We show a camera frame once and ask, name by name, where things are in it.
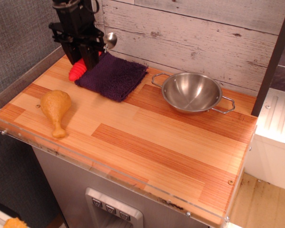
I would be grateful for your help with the steel bowl with handles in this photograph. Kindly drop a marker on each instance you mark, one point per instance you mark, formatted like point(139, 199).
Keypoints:
point(191, 93)

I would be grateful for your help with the purple towel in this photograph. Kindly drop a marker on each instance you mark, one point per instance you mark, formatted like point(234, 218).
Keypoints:
point(113, 77)

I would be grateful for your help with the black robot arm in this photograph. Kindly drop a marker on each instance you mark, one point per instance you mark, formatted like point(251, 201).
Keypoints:
point(69, 2)

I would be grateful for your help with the plastic chicken drumstick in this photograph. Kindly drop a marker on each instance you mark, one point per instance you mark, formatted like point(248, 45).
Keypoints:
point(54, 104)

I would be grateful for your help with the red handled metal spoon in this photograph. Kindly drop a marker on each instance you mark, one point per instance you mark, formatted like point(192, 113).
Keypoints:
point(77, 71)

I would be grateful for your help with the dark right support post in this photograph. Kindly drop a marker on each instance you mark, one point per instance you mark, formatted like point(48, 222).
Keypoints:
point(270, 71)

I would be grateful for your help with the white toy sink unit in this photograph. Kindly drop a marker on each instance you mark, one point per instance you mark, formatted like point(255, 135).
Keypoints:
point(266, 156)

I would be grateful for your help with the ice dispenser button panel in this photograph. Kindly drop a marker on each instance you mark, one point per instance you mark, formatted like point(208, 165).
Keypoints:
point(107, 212)

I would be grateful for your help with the orange toy food piece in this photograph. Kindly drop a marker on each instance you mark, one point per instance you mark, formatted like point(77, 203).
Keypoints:
point(15, 223)

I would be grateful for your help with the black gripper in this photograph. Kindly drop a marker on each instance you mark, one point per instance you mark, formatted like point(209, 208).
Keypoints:
point(77, 33)

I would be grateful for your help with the silver toy fridge cabinet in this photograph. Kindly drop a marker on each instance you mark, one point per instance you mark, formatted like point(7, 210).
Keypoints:
point(69, 182)

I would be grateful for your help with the clear acrylic edge guard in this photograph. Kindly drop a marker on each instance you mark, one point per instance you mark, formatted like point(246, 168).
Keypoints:
point(189, 162)

